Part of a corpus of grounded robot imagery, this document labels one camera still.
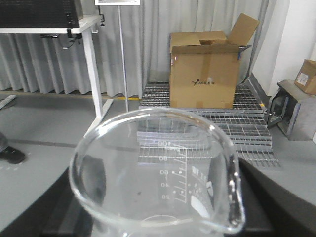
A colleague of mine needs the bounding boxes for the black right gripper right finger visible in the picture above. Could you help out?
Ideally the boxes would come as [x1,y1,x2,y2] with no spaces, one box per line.
[236,158,316,237]

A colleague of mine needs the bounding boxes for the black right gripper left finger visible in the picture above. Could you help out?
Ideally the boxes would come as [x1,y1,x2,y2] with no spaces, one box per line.
[0,169,93,237]

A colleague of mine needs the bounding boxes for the small glass beaker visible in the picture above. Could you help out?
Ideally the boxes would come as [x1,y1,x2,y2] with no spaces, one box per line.
[69,108,245,237]

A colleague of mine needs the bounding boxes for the grey metal cabinet box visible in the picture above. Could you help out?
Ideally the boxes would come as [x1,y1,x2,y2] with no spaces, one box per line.
[266,79,316,141]

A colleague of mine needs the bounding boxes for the black shoe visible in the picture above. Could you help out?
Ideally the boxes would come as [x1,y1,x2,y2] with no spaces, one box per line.
[0,133,26,164]

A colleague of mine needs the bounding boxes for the metal grating platform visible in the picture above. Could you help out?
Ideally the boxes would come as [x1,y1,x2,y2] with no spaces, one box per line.
[136,82,282,168]

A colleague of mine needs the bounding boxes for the small cardboard box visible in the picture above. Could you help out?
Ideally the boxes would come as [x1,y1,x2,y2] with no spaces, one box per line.
[294,59,316,95]

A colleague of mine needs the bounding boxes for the large cardboard box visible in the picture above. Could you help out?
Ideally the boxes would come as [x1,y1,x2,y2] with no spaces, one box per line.
[169,13,259,109]

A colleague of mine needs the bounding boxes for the white desk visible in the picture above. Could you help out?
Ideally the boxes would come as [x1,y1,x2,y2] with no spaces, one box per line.
[0,14,113,133]

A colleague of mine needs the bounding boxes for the black equipment on desk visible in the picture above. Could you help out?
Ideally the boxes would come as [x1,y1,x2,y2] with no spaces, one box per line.
[0,0,83,28]

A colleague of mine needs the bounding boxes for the white pole stand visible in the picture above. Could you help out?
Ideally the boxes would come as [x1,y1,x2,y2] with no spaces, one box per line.
[94,0,141,112]

